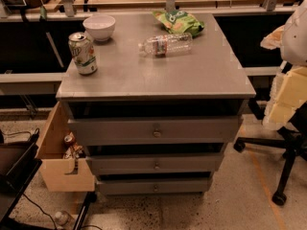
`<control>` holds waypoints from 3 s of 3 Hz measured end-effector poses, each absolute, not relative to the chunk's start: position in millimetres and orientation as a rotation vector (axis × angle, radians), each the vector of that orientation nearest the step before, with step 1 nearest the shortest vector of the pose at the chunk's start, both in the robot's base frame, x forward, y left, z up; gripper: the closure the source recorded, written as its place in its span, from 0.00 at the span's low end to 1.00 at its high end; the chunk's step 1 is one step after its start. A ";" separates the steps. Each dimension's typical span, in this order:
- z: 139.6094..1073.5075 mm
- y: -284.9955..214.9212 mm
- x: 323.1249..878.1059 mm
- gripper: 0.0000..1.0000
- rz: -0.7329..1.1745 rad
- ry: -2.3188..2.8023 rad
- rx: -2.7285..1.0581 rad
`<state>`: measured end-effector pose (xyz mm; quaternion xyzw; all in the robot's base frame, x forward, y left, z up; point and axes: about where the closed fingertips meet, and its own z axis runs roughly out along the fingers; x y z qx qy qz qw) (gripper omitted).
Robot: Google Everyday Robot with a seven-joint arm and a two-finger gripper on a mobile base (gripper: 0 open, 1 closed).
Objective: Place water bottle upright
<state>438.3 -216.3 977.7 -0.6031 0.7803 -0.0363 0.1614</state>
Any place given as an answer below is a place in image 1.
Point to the top grey drawer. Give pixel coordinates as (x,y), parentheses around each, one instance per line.
(141,131)

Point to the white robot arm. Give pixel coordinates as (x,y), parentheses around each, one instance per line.
(289,86)

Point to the green chip bag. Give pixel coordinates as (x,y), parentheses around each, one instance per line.
(179,22)

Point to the wooden box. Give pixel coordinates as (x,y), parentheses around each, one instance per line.
(58,173)

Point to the black office chair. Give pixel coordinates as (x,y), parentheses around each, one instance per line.
(294,144)

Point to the black cart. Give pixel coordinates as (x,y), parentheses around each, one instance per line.
(18,167)

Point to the white bowl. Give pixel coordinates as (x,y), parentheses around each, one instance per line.
(100,27)

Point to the bottom grey drawer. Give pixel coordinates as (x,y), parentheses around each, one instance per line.
(154,186)

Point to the clear plastic water bottle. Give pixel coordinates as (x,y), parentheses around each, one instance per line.
(161,45)

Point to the middle grey drawer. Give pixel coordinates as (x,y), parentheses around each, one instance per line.
(154,163)

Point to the grey drawer cabinet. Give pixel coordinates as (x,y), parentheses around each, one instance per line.
(207,81)

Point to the red can in box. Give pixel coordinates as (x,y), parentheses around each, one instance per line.
(69,140)

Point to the grey drawer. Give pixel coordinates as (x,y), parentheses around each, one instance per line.
(154,186)
(141,131)
(154,163)

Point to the bottle on floor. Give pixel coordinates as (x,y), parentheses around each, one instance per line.
(64,220)

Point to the green soda can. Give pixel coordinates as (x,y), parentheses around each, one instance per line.
(83,54)

